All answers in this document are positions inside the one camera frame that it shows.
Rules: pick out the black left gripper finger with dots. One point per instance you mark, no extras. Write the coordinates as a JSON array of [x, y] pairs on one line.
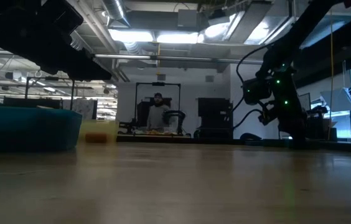
[[76, 68]]

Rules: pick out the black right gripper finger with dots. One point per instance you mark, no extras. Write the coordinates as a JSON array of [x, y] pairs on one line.
[[298, 133]]

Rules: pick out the small red wooden block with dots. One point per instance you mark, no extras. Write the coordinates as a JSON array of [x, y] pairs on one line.
[[96, 138]]

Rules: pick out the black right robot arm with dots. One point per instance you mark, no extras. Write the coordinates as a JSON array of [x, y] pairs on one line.
[[303, 31]]

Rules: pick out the black background robot arm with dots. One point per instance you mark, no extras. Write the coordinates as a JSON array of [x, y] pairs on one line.
[[175, 119], [132, 127]]

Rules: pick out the black workstation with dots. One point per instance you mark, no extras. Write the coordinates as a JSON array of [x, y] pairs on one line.
[[318, 124]]

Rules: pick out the whiteboard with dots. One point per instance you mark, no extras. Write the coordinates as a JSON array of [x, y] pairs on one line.
[[304, 101]]

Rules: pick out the white patterned board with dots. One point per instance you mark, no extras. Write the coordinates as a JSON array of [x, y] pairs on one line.
[[82, 109]]

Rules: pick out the white hanging sheet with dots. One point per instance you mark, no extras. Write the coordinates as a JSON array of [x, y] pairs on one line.
[[337, 99]]

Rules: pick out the black equipment case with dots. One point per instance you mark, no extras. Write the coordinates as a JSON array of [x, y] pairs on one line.
[[32, 103]]

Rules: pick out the long ceiling pipe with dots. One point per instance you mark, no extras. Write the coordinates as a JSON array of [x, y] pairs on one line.
[[132, 56]]

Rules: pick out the yellow translucent plastic bin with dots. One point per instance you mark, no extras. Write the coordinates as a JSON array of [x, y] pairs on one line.
[[97, 127]]

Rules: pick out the ceiling light panel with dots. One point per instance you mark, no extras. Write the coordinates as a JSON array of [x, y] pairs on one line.
[[177, 38], [130, 35]]

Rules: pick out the black cabinet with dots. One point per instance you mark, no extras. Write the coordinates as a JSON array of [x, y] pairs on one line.
[[216, 118]]

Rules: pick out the teal plastic bin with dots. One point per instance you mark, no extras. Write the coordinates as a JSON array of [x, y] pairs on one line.
[[23, 130]]

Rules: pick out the person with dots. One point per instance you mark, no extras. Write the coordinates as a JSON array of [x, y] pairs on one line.
[[158, 116]]

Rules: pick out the grey ceiling unit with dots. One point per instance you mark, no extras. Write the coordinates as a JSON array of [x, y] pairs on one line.
[[191, 18]]

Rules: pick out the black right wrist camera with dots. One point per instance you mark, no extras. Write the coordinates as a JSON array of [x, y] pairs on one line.
[[256, 91]]

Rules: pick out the black rig frame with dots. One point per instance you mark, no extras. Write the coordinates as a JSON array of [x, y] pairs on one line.
[[158, 84], [49, 78]]

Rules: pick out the silver ceiling duct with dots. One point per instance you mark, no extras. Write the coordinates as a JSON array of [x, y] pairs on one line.
[[114, 11]]

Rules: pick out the black table frame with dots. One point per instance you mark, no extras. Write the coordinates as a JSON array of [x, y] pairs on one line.
[[209, 140]]

